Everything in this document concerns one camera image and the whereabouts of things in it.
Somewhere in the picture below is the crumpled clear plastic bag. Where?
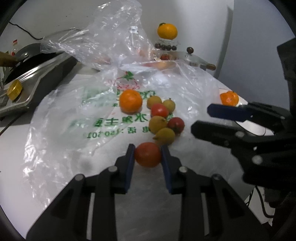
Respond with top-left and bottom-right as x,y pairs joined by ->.
40,1 -> 156,70

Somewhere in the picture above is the large orange on container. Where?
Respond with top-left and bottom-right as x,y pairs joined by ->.
157,23 -> 178,40

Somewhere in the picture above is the printed flat plastic bag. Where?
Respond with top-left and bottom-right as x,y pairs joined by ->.
22,61 -> 219,207

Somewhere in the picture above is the steel saucepan with lid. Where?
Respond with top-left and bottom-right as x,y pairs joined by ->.
155,47 -> 216,71

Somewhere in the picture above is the stove black power cable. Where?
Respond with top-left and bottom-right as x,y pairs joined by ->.
9,21 -> 45,40

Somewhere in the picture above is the red cherry tomato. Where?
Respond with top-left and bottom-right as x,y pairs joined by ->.
151,103 -> 169,118
168,117 -> 185,135
134,142 -> 161,168

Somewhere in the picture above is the red tomato in bag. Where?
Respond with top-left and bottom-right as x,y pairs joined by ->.
160,54 -> 169,60

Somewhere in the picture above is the clear container of dark fruits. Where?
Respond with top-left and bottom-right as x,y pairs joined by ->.
154,38 -> 180,51

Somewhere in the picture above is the mandarin orange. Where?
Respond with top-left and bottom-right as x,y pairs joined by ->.
220,91 -> 239,106
119,89 -> 142,113

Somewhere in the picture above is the yellow-green small fruit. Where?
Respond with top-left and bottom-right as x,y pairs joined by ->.
163,98 -> 176,114
153,128 -> 176,146
147,95 -> 162,109
149,115 -> 168,134

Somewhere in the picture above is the steel gas stove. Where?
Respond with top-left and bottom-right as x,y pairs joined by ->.
1,53 -> 77,117

